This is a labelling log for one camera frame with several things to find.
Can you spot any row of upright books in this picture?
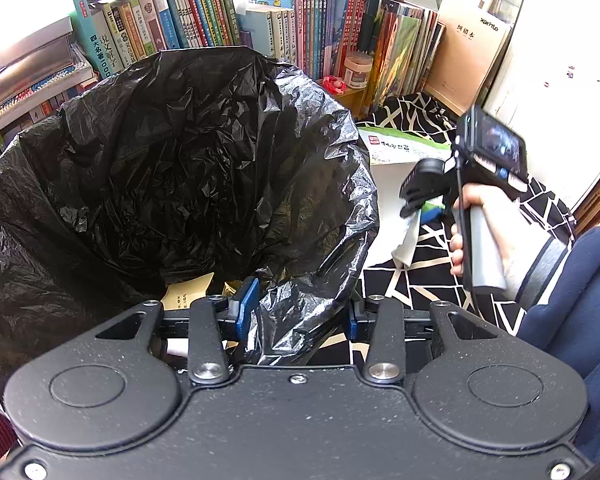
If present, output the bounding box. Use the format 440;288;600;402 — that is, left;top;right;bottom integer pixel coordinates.
0;0;383;171

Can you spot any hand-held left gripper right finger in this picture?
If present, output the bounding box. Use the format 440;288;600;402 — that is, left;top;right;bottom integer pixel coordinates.
349;294;508;385

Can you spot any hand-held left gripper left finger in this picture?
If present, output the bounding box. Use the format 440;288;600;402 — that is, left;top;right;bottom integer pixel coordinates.
94;276;261;385

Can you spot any tan kraft notebook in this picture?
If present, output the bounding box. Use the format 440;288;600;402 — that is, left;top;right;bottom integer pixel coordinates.
425;0;513;113

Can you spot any tan paper piece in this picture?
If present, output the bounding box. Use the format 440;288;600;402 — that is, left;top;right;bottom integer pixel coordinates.
160;274;215;313

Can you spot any white paper bag blue print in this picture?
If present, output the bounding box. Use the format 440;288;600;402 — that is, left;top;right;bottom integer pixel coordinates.
392;202;448;267

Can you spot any white lidded toothpick jar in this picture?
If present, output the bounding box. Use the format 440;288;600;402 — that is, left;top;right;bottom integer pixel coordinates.
343;54;374;90

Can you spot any black geometric tablecloth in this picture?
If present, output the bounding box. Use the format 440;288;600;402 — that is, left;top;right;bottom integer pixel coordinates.
350;91;578;366

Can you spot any row of thin picture books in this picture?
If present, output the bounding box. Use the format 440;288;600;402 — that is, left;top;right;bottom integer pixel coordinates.
367;0;446;113

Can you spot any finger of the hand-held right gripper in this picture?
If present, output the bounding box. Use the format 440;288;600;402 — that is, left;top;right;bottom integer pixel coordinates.
399;172;448;221

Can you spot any person's right forearm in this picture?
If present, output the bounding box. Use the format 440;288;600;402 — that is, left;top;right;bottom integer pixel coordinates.
502;197;600;461

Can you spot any black trash bag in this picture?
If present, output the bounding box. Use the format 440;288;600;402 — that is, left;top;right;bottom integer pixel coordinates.
0;47;381;396

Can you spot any green snack package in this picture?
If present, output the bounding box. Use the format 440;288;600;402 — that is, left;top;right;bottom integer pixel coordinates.
357;127;453;166

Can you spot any person's right hand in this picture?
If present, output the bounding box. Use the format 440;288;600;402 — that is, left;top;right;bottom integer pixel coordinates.
449;183;547;292

